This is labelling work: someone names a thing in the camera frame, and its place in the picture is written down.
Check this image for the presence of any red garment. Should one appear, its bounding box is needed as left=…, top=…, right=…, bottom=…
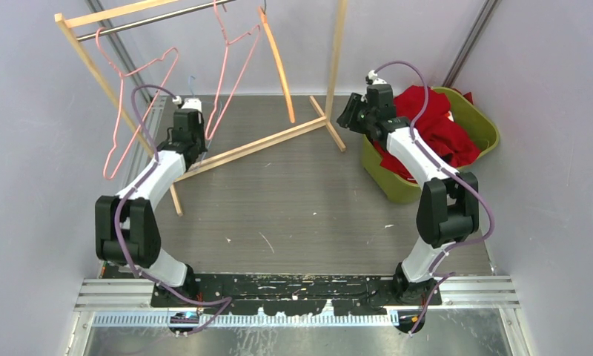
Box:
left=394, top=85, right=480, bottom=168

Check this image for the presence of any pink hanger with poppy skirt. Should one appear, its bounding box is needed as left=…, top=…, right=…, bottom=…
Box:
left=204, top=0, right=262, bottom=142

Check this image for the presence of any pink wire hanger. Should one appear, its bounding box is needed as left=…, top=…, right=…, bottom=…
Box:
left=95, top=27, right=181, bottom=181

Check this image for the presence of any wooden hanger with metal hook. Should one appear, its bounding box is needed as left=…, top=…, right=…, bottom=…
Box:
left=258, top=1, right=296, bottom=124

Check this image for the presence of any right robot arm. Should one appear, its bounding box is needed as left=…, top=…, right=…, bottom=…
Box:
left=337, top=83, right=479, bottom=305

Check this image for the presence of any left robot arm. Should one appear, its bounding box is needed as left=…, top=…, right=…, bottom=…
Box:
left=95, top=108, right=207, bottom=306

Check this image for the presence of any crumpled red cloth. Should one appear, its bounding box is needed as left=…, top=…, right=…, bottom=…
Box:
left=463, top=92, right=474, bottom=105

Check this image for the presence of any green plastic laundry basket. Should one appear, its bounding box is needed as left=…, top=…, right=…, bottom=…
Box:
left=360, top=87, right=500, bottom=204

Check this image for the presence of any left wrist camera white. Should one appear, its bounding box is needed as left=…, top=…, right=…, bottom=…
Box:
left=172, top=96, right=202, bottom=112

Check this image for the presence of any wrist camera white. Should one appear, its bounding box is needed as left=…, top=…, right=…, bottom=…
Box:
left=172, top=96, right=202, bottom=112
left=365, top=70, right=388, bottom=85

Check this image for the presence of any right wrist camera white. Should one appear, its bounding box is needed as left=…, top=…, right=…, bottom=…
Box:
left=365, top=70, right=388, bottom=85

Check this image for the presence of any metal clothes rail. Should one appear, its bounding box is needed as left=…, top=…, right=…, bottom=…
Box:
left=55, top=1, right=231, bottom=36

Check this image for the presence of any aluminium corner rail right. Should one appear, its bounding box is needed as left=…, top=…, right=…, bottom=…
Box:
left=443, top=0, right=502, bottom=88

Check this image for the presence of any wooden clothes rack frame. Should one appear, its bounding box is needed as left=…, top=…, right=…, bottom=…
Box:
left=54, top=0, right=350, bottom=217

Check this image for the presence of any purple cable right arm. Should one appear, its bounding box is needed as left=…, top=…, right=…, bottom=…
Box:
left=370, top=60, right=497, bottom=337

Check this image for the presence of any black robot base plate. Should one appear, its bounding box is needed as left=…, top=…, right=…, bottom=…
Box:
left=150, top=274, right=442, bottom=317

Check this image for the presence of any aluminium floor rail front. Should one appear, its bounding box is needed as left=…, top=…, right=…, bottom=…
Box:
left=73, top=274, right=521, bottom=329

